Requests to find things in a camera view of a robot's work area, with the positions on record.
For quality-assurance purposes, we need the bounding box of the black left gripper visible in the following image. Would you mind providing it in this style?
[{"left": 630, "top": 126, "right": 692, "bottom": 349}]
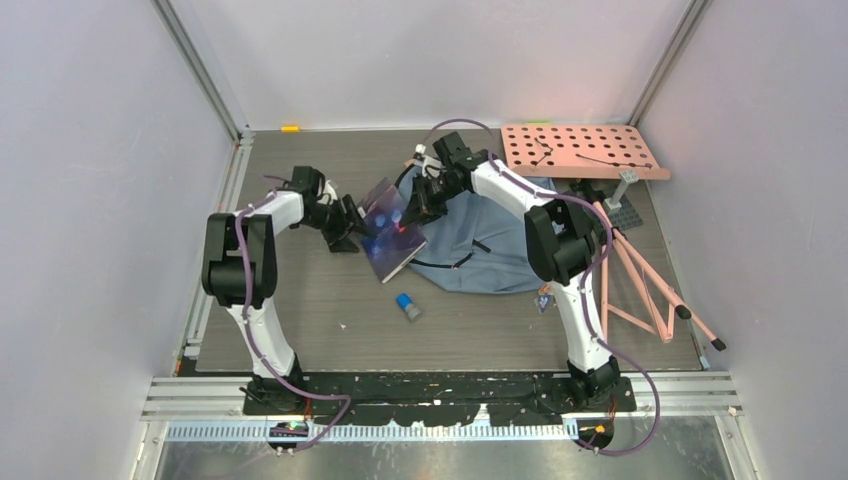
[{"left": 301, "top": 195, "right": 375, "bottom": 253}]

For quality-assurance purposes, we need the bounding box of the blue capped glue stick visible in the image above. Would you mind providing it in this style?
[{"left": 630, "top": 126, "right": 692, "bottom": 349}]
[{"left": 395, "top": 293, "right": 422, "bottom": 323}]

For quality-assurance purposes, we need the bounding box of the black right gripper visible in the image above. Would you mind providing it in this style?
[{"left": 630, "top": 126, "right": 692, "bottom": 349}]
[{"left": 403, "top": 173, "right": 465, "bottom": 231}]

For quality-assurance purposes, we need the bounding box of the dark blue galaxy cover book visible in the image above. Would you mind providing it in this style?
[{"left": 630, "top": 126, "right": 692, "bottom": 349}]
[{"left": 358, "top": 178, "right": 427, "bottom": 284}]

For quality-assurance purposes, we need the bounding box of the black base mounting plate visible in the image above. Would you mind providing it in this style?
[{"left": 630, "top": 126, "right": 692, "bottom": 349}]
[{"left": 241, "top": 371, "right": 636, "bottom": 427}]

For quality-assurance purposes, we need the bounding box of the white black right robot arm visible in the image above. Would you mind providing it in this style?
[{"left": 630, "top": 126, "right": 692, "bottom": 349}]
[{"left": 402, "top": 132, "right": 621, "bottom": 411}]

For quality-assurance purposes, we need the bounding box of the pink perforated music stand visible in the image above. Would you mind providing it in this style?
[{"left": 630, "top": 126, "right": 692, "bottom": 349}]
[{"left": 500, "top": 123, "right": 727, "bottom": 351}]

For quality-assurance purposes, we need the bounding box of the grey lego plate with post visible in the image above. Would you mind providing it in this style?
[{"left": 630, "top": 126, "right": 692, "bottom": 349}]
[{"left": 584, "top": 170, "right": 644, "bottom": 230}]

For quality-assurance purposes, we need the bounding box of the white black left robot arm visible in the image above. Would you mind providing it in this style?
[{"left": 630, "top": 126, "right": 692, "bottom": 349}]
[{"left": 201, "top": 166, "right": 368, "bottom": 414}]

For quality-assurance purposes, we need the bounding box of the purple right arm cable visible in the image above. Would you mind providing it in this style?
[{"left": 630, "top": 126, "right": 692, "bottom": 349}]
[{"left": 430, "top": 118, "right": 662, "bottom": 458}]

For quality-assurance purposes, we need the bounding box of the blue grey student backpack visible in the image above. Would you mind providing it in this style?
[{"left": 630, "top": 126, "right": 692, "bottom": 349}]
[{"left": 408, "top": 189, "right": 544, "bottom": 295}]

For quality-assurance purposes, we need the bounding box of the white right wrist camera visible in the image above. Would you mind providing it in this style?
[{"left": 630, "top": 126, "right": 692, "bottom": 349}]
[{"left": 412, "top": 144, "right": 444, "bottom": 178}]

